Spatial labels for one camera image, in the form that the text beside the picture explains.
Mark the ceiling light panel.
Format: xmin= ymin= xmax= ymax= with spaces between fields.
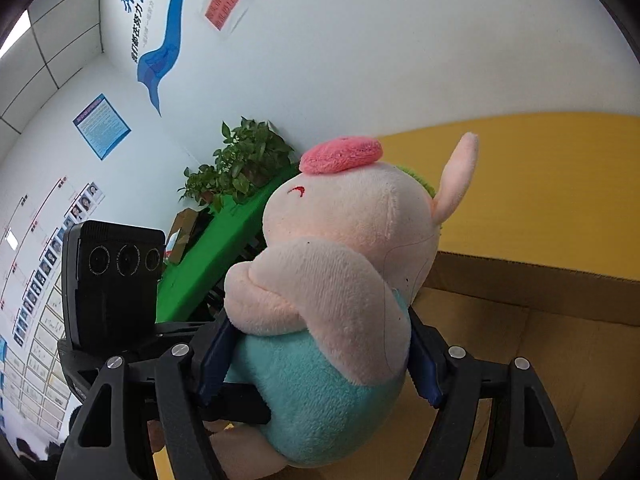
xmin=0 ymin=10 xmax=32 ymax=58

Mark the blue wall poster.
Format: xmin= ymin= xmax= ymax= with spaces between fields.
xmin=72 ymin=92 xmax=127 ymax=161

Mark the blue wave wall decal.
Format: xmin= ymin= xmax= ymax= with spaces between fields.
xmin=112 ymin=0 xmax=201 ymax=117

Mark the yellow wooden desktop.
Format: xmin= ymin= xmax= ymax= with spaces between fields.
xmin=372 ymin=111 xmax=640 ymax=281

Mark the green table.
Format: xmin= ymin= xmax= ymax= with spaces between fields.
xmin=155 ymin=165 xmax=301 ymax=323

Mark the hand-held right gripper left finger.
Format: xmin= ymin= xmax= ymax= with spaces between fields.
xmin=55 ymin=309 xmax=236 ymax=480

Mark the pink plush pig toy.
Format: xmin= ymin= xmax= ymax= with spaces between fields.
xmin=223 ymin=132 xmax=481 ymax=470

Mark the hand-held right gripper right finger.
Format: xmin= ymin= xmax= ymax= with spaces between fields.
xmin=407 ymin=308 xmax=581 ymax=480

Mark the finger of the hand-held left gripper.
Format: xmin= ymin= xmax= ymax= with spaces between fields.
xmin=157 ymin=320 xmax=224 ymax=344
xmin=202 ymin=384 xmax=273 ymax=426

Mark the small brown cardboard box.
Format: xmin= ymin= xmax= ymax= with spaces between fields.
xmin=165 ymin=208 xmax=201 ymax=263

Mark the organisation chart wall display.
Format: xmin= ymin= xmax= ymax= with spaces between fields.
xmin=0 ymin=175 xmax=107 ymax=433

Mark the green potted plant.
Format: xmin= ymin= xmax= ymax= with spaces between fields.
xmin=177 ymin=116 xmax=296 ymax=211

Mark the red notice paper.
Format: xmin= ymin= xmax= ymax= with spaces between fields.
xmin=202 ymin=0 xmax=253 ymax=36

